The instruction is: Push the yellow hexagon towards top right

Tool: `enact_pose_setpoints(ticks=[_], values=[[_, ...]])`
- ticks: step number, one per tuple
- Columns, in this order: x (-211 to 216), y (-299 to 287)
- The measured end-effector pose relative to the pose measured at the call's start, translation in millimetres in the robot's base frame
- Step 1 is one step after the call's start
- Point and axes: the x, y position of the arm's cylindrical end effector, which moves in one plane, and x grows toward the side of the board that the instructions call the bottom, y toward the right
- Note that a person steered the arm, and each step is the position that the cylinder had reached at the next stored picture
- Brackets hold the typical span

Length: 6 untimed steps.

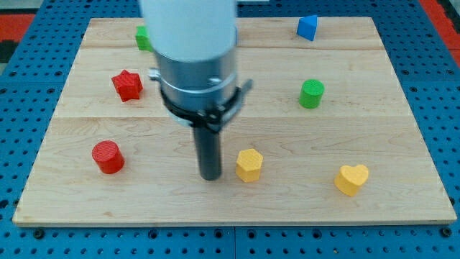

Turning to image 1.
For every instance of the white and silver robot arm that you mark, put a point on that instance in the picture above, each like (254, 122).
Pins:
(194, 43)

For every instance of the red star block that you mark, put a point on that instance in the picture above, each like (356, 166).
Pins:
(127, 85)

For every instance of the red cylinder block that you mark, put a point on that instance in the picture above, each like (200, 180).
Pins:
(107, 155)

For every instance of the yellow heart block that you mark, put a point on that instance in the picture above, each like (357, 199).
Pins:
(350, 179)

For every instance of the green block behind arm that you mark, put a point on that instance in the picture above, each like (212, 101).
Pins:
(142, 39)

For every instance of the green cylinder block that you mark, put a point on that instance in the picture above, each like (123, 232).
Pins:
(311, 93)

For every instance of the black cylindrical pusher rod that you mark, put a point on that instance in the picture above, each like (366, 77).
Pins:
(208, 150)

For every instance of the wooden board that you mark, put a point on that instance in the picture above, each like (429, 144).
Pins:
(363, 118)

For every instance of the black clamp mount ring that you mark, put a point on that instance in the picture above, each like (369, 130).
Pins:
(199, 108)

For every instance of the blue triangle block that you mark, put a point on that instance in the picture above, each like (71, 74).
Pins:
(307, 27)

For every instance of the yellow hexagon block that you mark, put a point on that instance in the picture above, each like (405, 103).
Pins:
(249, 165)

